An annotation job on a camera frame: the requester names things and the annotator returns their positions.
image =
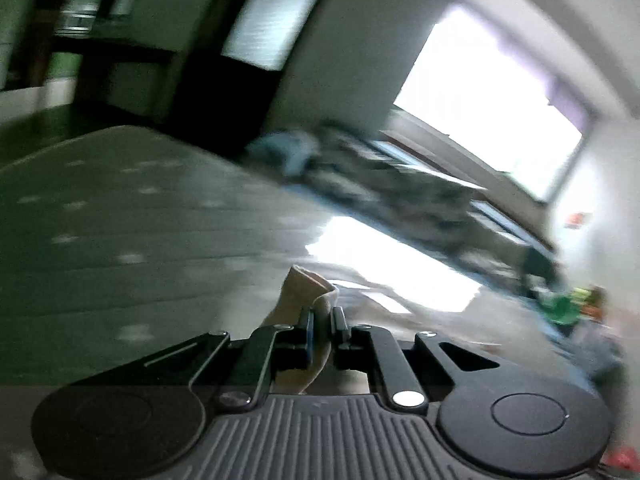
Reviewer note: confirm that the plush toy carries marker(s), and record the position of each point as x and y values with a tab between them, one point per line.
590	301

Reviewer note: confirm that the window with green frame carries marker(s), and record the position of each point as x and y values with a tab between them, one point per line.
482	89

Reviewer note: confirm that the blue sofa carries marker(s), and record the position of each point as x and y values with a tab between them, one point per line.
440	213

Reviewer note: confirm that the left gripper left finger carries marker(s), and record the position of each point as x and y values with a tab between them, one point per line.
253	363

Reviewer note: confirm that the colourful pinwheel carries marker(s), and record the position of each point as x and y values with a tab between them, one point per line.
576	221

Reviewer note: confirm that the green plastic bucket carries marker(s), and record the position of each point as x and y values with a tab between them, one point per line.
559	309

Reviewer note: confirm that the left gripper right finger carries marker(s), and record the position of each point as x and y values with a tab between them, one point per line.
374	351

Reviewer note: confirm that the dark wooden door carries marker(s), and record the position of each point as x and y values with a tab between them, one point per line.
206	72

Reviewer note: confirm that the red plastic stool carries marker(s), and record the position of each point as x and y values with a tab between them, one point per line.
625	458

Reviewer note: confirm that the green quilted star tablecloth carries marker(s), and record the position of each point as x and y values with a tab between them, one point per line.
129	264

